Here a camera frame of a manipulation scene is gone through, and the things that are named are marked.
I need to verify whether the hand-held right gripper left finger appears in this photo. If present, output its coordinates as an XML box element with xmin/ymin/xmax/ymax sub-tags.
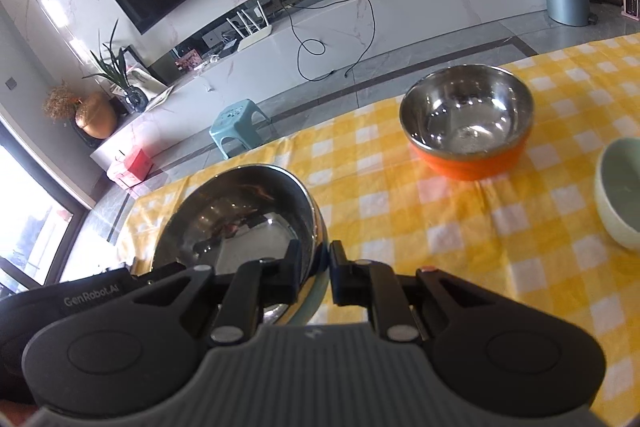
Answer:
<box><xmin>127</xmin><ymin>239</ymin><xmax>307</xmax><ymax>346</ymax></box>

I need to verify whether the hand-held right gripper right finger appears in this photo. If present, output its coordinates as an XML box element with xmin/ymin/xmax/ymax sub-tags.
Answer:
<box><xmin>327</xmin><ymin>239</ymin><xmax>501</xmax><ymax>343</ymax></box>

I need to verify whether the blue steel bowl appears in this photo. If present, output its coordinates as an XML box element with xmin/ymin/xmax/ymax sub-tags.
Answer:
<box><xmin>150</xmin><ymin>163</ymin><xmax>331</xmax><ymax>329</ymax></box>

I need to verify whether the orange steel bowl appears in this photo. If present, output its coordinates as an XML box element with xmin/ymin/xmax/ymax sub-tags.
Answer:
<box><xmin>399</xmin><ymin>65</ymin><xmax>535</xmax><ymax>182</ymax></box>

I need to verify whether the green ceramic bowl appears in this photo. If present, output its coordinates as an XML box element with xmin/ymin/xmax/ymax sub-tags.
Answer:
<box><xmin>595</xmin><ymin>137</ymin><xmax>640</xmax><ymax>253</ymax></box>

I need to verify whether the glass sliding door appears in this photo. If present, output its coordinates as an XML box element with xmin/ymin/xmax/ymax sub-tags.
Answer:
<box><xmin>0</xmin><ymin>114</ymin><xmax>92</xmax><ymax>297</ymax></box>

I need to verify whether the yellow checkered tablecloth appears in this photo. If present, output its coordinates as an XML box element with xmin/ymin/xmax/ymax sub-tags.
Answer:
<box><xmin>117</xmin><ymin>32</ymin><xmax>640</xmax><ymax>427</ymax></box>

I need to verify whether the teal plastic stool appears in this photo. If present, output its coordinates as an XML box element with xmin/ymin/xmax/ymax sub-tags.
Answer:
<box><xmin>209</xmin><ymin>99</ymin><xmax>272</xmax><ymax>159</ymax></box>

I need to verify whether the pink storage box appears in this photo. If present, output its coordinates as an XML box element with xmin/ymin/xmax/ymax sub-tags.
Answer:
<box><xmin>107</xmin><ymin>146</ymin><xmax>153</xmax><ymax>188</ymax></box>

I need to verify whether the gold vase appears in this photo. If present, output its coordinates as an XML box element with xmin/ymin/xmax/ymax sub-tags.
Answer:
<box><xmin>75</xmin><ymin>93</ymin><xmax>118</xmax><ymax>139</ymax></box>

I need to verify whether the dried flower bunch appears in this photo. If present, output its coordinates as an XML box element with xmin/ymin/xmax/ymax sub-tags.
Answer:
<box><xmin>42</xmin><ymin>81</ymin><xmax>81</xmax><ymax>122</ymax></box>

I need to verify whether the open booklet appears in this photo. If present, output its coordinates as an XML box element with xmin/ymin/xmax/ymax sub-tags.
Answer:
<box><xmin>142</xmin><ymin>84</ymin><xmax>175</xmax><ymax>112</ymax></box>

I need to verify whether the blue glass vase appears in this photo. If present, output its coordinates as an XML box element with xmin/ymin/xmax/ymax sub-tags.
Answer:
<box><xmin>124</xmin><ymin>87</ymin><xmax>149</xmax><ymax>114</ymax></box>

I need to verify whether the white router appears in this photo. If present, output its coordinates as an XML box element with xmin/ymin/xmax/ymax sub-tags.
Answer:
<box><xmin>226</xmin><ymin>1</ymin><xmax>273</xmax><ymax>52</ymax></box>

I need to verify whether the pink photo card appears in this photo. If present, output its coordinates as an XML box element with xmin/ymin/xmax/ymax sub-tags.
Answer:
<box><xmin>175</xmin><ymin>48</ymin><xmax>203</xmax><ymax>70</ymax></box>

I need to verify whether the white framed card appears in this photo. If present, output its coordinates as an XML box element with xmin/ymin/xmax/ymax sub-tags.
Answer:
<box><xmin>127</xmin><ymin>66</ymin><xmax>168</xmax><ymax>98</ymax></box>

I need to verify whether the green leafy plant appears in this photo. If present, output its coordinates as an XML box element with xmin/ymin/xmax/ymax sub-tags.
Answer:
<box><xmin>89</xmin><ymin>19</ymin><xmax>133</xmax><ymax>94</ymax></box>

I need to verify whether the white marble tv cabinet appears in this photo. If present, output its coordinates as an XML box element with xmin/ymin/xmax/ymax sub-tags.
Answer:
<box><xmin>90</xmin><ymin>0</ymin><xmax>549</xmax><ymax>172</ymax></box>

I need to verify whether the black cable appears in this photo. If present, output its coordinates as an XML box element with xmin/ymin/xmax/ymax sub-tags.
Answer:
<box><xmin>287</xmin><ymin>0</ymin><xmax>376</xmax><ymax>82</ymax></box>

